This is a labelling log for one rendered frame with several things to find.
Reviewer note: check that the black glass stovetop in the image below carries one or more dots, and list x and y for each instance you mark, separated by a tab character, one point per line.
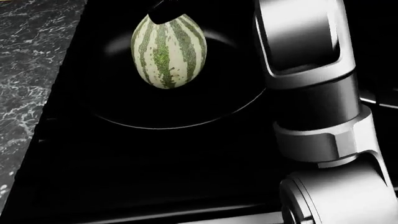
140	168

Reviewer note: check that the green striped oval squash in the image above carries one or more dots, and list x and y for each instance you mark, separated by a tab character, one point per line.
168	53

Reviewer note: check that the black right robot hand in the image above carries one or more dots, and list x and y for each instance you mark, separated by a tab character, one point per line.
164	11

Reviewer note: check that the black round frying pan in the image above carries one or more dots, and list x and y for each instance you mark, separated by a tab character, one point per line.
199	105

